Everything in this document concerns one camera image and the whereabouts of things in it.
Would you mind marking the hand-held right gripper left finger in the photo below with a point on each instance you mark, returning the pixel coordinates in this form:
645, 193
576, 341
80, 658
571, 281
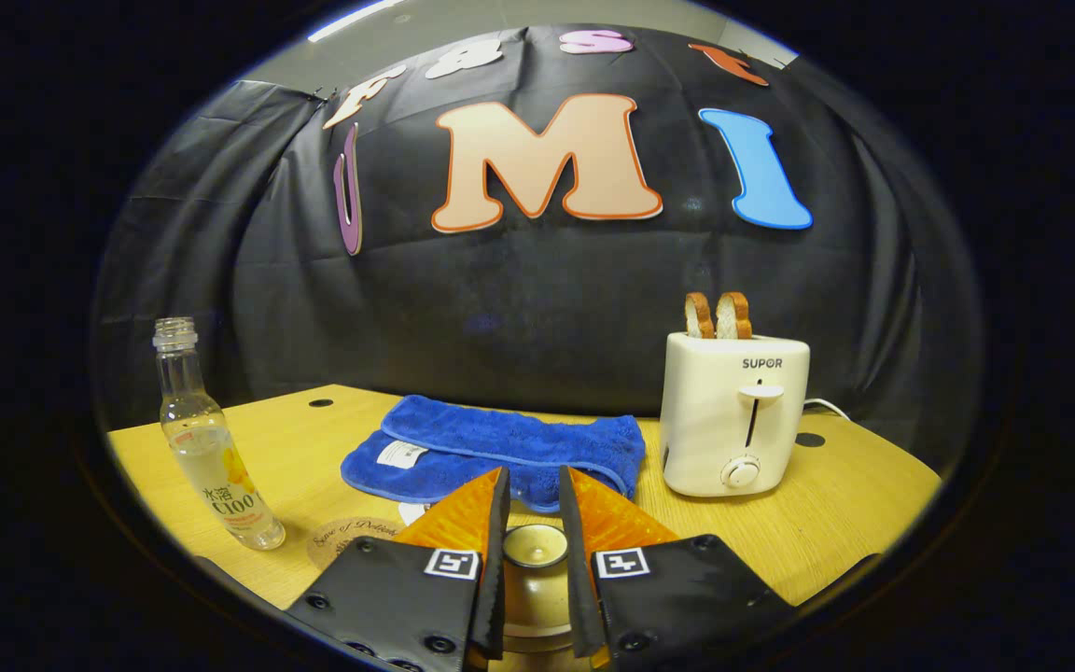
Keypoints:
498, 579

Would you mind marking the black backdrop cloth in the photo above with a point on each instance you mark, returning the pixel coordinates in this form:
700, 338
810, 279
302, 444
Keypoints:
547, 299

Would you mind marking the round cork coaster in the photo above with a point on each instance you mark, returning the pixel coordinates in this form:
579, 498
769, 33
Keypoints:
342, 541

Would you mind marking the blue towel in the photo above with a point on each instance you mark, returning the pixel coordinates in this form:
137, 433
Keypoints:
500, 439

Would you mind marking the yellow teacup lid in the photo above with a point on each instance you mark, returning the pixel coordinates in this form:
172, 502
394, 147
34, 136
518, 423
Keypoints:
536, 551

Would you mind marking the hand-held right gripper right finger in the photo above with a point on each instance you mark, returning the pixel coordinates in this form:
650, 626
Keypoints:
577, 579

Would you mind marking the small white paper piece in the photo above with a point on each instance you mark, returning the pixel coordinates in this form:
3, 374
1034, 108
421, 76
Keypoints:
412, 513

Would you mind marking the clear water bottle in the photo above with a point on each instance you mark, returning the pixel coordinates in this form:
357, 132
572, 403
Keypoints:
211, 457

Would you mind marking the white toaster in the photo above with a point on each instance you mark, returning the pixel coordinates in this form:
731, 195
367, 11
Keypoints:
715, 420

